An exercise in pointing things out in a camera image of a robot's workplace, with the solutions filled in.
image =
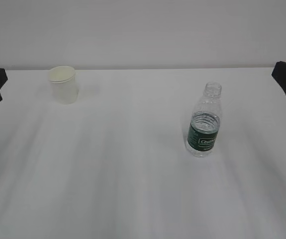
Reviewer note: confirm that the white paper cup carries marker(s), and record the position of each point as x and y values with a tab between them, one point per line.
63	84

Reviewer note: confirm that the clear water bottle green label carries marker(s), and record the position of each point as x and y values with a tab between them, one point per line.
205	121

